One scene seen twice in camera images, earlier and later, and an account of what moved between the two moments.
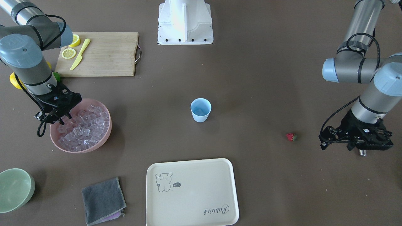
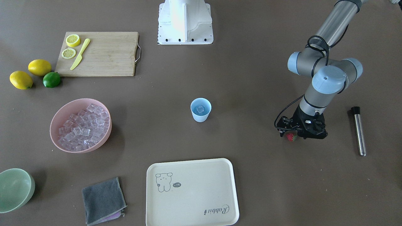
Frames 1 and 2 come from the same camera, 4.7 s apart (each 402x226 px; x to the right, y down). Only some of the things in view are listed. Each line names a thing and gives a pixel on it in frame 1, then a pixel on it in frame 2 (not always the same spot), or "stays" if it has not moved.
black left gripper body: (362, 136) -> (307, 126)
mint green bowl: (17, 187) stays
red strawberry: (291, 136) stays
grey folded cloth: (103, 202) stays
